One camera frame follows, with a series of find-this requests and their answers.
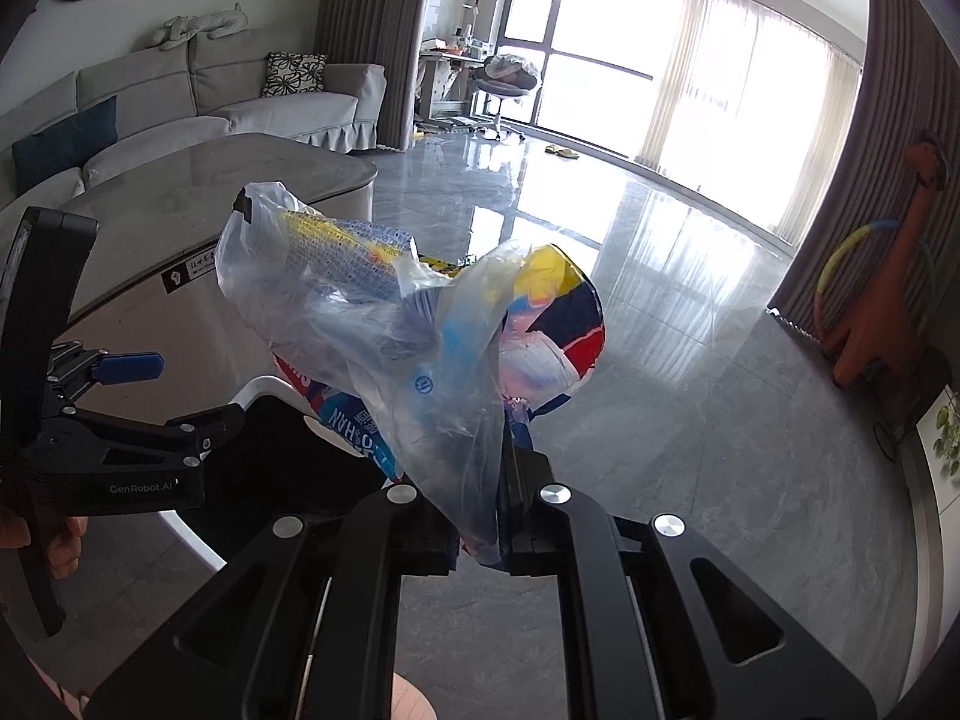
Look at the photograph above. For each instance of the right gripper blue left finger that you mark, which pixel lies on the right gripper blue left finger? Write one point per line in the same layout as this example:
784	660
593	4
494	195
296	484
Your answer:
448	548

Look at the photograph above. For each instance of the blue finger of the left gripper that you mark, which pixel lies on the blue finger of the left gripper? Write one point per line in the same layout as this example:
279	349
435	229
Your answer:
119	441
118	369

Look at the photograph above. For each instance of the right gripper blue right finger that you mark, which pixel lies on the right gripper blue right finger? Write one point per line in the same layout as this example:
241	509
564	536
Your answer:
523	472

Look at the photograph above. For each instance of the clear bag of trash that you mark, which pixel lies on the clear bag of trash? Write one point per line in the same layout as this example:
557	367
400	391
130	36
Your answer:
444	365

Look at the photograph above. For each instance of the person's left hand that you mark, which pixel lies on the person's left hand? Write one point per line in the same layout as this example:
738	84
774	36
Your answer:
62	550

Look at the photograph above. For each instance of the person's right hand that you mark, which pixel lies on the person's right hand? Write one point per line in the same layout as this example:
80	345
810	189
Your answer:
408	702

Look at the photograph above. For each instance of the teal cushion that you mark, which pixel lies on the teal cushion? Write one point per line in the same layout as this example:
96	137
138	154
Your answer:
69	143

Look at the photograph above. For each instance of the grey fabric sofa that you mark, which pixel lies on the grey fabric sofa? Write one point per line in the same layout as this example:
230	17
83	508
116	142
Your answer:
209	88

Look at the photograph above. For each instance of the slippers on floor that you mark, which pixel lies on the slippers on floor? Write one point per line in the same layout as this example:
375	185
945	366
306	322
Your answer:
562	152

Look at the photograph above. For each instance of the floral cushion near curtain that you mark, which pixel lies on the floral cushion near curtain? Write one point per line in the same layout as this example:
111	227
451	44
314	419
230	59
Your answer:
289	73

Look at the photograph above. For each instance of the grey plush toy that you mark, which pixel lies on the grey plush toy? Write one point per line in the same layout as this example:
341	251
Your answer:
179	30

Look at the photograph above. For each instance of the orange dinosaur toy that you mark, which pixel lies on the orange dinosaur toy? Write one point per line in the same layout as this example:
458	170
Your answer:
878	326

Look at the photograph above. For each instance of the office chair with clothes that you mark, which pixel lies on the office chair with clothes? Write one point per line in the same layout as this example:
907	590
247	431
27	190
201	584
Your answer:
504	77

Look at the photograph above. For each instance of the white desk with items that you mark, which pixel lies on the white desk with items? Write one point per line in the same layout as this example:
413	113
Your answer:
443	65

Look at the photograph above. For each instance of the sheer window curtain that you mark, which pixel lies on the sheer window curtain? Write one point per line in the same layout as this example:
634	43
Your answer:
752	112

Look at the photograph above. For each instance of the grey-brown curtain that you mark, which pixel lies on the grey-brown curtain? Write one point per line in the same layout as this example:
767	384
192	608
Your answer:
382	32
909	84

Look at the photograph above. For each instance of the right grey-brown curtain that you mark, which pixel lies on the right grey-brown curtain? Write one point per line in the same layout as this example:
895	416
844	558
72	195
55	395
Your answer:
909	84

